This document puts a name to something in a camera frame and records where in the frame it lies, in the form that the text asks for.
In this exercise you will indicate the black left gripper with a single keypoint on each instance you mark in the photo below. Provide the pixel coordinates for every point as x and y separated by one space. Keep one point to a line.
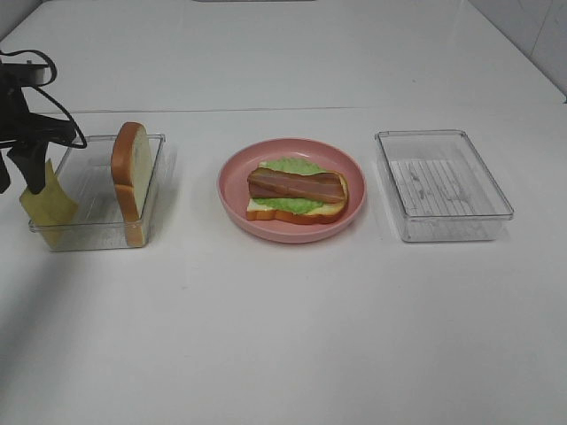
19 123

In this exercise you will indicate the yellow cheese slice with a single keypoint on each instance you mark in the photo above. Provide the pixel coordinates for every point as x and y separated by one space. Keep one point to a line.
51 207

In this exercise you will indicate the green lettuce leaf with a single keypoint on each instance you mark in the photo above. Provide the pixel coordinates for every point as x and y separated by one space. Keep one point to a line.
291 205

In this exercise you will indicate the curved bacon strip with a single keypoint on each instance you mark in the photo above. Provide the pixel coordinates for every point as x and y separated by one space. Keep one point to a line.
326 187

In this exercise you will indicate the bread slice from tray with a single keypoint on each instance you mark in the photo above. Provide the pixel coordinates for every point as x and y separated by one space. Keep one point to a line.
327 214

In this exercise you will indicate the left clear plastic tray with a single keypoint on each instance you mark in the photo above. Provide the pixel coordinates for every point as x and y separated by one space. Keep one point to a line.
85 176

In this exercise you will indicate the clear plastic tray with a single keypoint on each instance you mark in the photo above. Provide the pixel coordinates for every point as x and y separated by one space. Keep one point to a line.
85 176
439 188

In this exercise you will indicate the bread slice in left tray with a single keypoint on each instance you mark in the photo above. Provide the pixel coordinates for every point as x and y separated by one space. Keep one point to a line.
131 167

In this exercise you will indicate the pink round plate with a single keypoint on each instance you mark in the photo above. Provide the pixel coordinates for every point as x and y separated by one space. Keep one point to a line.
233 191

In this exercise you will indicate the right clear plastic tray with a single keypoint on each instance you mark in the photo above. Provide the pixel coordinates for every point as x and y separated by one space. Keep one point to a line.
439 188

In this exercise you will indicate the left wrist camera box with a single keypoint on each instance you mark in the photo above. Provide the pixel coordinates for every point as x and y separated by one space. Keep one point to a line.
27 74

